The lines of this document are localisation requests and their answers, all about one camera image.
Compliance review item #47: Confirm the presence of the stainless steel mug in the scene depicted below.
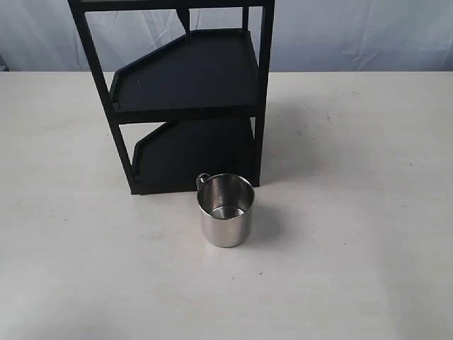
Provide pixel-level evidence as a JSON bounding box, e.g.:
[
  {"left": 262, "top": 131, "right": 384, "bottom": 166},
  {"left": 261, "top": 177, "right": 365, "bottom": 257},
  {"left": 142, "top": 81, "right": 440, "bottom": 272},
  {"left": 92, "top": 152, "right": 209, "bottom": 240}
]
[{"left": 196, "top": 174, "right": 255, "bottom": 248}]

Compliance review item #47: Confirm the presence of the black tiered shelf rack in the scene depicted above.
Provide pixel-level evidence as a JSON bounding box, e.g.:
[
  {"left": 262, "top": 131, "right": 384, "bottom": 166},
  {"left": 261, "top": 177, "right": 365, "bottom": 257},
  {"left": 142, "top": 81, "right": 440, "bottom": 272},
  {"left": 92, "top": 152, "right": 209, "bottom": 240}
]
[{"left": 69, "top": 1, "right": 275, "bottom": 195}]

